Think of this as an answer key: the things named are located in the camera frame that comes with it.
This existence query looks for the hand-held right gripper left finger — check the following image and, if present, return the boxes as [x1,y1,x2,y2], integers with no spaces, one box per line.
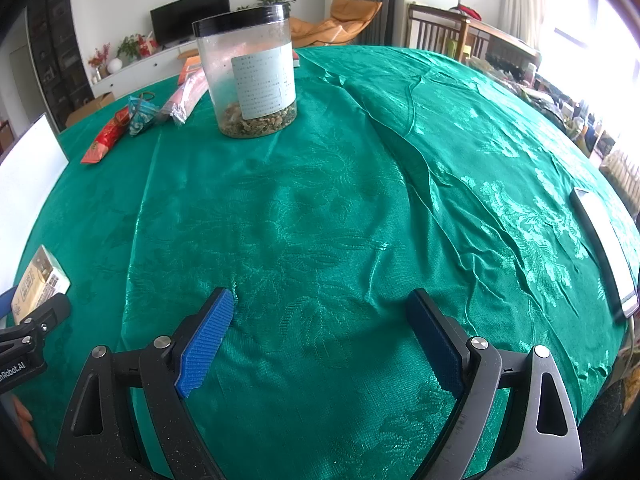
[54,287,236,480]

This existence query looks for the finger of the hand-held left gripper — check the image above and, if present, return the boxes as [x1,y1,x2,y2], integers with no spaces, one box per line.
[0,286,16,331]
[14,292,72,348]

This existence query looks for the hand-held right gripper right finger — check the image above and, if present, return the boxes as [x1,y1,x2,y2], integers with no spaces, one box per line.
[406,287,584,480]

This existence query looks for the tan tissue pack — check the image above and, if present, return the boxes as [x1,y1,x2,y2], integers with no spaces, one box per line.
[10,245,72,327]

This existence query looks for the person's left hand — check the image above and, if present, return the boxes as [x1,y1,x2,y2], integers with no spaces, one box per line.
[12,393,41,457]

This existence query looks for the white board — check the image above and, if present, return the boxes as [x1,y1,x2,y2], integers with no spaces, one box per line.
[0,112,70,292]

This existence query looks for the green tablecloth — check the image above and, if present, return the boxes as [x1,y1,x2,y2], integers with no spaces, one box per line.
[22,45,640,480]

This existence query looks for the red packet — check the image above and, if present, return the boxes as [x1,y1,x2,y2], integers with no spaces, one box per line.
[80,107,132,166]

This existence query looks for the smartphone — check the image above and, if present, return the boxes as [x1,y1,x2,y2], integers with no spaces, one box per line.
[570,187,640,319]

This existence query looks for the cardboard box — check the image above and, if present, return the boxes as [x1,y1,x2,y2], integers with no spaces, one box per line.
[65,91,116,129]

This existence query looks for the teal patterned sachet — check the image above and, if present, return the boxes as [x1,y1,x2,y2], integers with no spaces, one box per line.
[127,95,164,137]

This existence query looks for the pink wrapped packet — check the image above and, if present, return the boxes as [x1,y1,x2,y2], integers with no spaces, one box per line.
[160,66,209,127]

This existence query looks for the dark display cabinet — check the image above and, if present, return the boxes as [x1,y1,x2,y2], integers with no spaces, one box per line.
[26,0,97,127]

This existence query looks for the red flower branches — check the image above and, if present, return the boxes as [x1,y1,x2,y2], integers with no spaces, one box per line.
[88,44,112,81]

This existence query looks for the white television cabinet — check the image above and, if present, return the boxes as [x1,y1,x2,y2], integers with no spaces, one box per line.
[92,35,202,99]

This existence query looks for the row of windowsill clutter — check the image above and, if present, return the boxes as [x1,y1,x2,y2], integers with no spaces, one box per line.
[465,52,640,198]

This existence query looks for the potted plant with red decorations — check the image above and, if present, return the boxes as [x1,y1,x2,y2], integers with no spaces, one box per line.
[117,33,152,64]

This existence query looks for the clear jar with black lid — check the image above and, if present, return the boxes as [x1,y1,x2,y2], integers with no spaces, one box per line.
[192,2,300,139]

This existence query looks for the wooden chair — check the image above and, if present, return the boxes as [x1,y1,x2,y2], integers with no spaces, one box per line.
[407,2,542,70]

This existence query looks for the black television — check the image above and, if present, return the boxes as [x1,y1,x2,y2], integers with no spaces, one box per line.
[150,0,231,49]

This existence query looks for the red cloth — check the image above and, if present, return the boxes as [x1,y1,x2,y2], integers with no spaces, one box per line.
[449,4,484,22]

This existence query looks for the orange lounge chair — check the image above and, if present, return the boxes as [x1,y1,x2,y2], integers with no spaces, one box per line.
[289,0,384,47]

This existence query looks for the white cable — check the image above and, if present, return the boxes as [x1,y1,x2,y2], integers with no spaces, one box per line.
[626,314,640,378]

